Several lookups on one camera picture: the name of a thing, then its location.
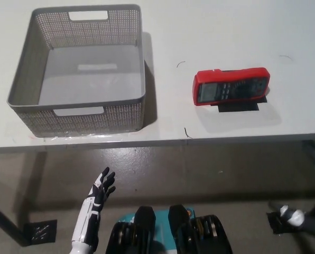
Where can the plain black floor tape patch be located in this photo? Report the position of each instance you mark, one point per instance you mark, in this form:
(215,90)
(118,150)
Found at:
(274,223)

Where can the black tape patch on table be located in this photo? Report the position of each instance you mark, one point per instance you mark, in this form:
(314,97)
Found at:
(239,108)

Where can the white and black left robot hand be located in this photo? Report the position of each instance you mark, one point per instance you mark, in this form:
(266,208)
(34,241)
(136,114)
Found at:
(100,189)

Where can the black and teal robot body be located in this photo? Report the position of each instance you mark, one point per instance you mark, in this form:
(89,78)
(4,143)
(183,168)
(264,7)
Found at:
(170,232)

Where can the red digital multimeter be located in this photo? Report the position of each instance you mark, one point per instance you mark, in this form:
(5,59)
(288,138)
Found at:
(231,86)

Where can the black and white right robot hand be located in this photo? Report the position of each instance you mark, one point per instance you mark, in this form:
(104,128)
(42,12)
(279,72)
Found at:
(292,215)

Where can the grey perforated plastic basket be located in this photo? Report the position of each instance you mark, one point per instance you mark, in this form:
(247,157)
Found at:
(28,79)

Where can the black floor tape patch, white scuffs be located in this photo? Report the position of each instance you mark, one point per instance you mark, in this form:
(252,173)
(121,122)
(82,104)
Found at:
(41,230)

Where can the black table leg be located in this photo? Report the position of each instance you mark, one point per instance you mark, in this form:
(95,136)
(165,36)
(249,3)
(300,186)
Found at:
(4,219)

